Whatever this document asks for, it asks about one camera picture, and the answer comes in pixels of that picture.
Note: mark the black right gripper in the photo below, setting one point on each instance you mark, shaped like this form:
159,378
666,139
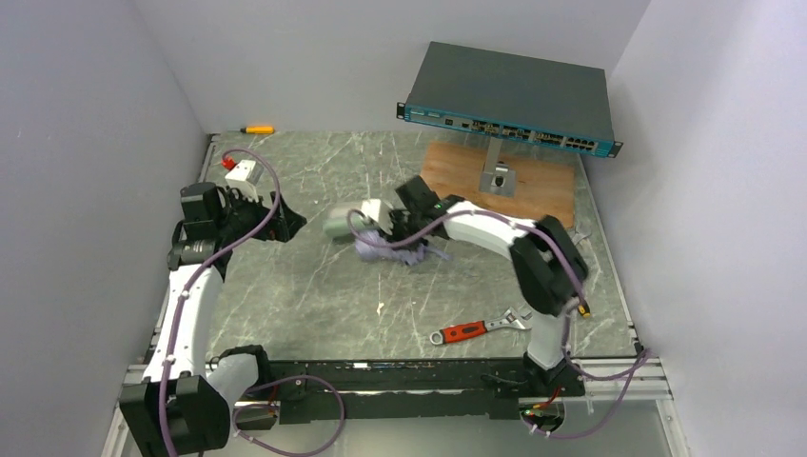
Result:
399,228

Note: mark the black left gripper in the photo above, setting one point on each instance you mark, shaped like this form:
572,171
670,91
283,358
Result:
265,219

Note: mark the lilac folding umbrella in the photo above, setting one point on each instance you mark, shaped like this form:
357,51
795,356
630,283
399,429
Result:
372,246

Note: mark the mint green umbrella sleeve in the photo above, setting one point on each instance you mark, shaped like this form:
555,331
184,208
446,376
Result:
335,224

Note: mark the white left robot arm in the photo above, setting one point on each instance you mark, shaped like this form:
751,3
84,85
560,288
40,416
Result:
180,406

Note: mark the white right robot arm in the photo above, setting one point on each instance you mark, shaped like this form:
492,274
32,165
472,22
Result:
549,268

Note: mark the silver open end spanner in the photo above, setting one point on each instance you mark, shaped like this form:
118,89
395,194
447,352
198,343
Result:
580,235

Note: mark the wooden base board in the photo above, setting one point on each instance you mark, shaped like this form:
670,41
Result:
540,188

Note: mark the black yellow screwdriver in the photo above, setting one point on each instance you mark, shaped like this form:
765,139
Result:
584,310

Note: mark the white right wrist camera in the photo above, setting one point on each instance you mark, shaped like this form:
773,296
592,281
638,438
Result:
377,213

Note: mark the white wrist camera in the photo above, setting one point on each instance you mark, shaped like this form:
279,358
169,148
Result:
244,178
377,213

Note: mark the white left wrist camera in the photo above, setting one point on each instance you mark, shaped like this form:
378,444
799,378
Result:
244,178

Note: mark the grey metal stand bracket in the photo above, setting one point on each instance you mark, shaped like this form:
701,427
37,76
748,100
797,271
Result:
497,178

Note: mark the red handled adjustable wrench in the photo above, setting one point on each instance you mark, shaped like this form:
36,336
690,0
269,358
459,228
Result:
519,319

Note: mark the teal network switch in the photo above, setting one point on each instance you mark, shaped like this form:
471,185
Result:
507,96

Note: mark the aluminium frame rail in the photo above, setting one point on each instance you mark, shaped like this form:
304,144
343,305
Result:
603,383

